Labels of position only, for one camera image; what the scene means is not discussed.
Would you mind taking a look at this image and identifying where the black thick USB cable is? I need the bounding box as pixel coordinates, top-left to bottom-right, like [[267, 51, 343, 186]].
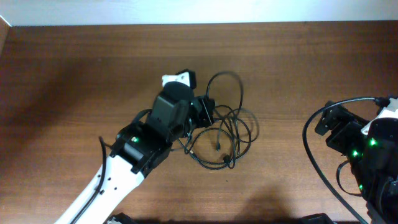
[[205, 71, 261, 170]]

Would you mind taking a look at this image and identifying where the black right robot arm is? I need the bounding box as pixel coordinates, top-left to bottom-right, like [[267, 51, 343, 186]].
[[315, 96, 397, 223]]

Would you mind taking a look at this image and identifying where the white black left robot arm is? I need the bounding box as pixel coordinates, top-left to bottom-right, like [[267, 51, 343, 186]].
[[57, 82, 215, 223]]

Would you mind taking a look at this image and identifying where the black right camera cable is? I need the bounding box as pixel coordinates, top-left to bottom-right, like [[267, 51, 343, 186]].
[[302, 96, 391, 224]]

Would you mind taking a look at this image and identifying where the black camera cable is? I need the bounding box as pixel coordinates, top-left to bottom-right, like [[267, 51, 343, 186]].
[[70, 136, 108, 224], [302, 96, 391, 224]]

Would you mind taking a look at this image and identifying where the black left camera cable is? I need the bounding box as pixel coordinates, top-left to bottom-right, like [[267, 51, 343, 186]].
[[70, 136, 108, 224]]

